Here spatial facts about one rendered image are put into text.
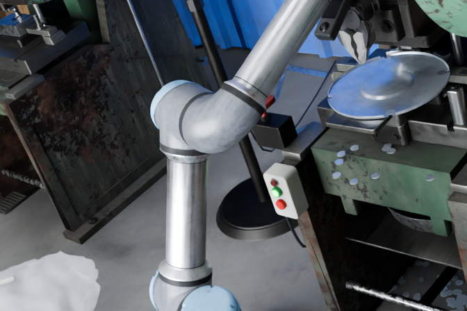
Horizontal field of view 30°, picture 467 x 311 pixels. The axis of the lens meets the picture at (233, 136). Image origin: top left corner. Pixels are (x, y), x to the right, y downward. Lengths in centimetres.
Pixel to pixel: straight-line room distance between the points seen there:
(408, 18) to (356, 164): 38
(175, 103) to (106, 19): 170
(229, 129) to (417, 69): 64
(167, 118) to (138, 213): 172
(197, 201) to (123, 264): 143
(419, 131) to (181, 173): 62
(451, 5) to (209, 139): 50
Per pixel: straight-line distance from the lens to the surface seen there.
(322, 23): 188
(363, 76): 215
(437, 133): 206
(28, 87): 320
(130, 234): 333
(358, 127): 196
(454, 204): 195
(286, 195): 219
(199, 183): 178
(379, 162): 209
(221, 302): 178
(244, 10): 416
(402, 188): 210
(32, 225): 366
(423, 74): 209
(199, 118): 164
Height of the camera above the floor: 180
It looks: 29 degrees down
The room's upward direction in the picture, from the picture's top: 20 degrees counter-clockwise
